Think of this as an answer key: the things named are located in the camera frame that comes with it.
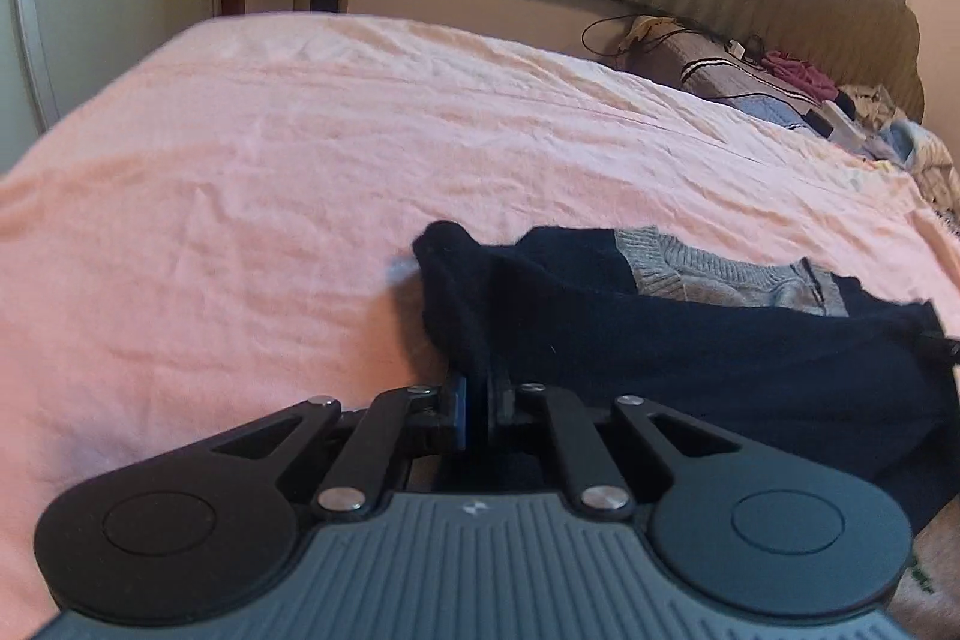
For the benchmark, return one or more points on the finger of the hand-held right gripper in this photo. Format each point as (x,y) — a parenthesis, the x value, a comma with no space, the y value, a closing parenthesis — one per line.
(942,346)

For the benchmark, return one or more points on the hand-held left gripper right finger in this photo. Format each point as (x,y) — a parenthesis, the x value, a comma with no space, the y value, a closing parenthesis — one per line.
(489,416)

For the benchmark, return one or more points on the pink bedsheet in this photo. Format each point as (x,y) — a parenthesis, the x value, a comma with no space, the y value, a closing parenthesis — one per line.
(285,160)

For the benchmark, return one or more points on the grey striped pillow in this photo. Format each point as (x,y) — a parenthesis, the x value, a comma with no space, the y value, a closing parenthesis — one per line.
(701,63)

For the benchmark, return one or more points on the pile of clothes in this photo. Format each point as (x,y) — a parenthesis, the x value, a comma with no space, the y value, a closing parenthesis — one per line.
(919,153)

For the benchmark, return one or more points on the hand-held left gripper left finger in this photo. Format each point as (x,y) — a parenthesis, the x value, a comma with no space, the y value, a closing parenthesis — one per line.
(460,416)

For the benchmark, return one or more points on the black power adapter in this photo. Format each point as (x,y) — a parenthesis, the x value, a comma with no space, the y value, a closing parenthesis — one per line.
(814,120)

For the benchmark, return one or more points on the white charger plug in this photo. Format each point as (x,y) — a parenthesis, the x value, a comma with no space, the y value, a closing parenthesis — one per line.
(738,49)

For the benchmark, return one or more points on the navy and grey knit sweater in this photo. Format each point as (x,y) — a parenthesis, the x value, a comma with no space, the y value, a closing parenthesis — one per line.
(675,355)

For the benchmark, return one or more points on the magenta cloth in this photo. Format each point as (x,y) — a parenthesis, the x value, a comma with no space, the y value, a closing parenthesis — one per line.
(802,72)

